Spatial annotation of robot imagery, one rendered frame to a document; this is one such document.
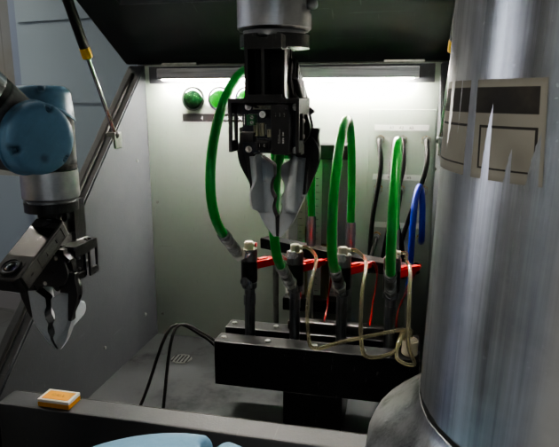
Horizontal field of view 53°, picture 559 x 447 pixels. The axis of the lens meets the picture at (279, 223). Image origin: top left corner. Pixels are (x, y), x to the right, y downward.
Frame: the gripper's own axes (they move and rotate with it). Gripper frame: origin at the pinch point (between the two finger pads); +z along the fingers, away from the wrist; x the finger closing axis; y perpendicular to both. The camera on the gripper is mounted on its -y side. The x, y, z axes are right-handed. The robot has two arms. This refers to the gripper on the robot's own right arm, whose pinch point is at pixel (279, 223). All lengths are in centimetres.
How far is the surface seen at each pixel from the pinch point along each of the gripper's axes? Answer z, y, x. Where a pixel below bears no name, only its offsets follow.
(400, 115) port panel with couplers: -10, -57, 12
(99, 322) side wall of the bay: 29, -32, -43
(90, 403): 29.5, -5.6, -29.3
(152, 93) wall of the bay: -15, -57, -41
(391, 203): 0.0, -15.3, 12.0
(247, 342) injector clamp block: 26.5, -24.4, -11.1
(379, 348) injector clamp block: 26.5, -27.2, 10.7
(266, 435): 29.5, -3.5, -2.5
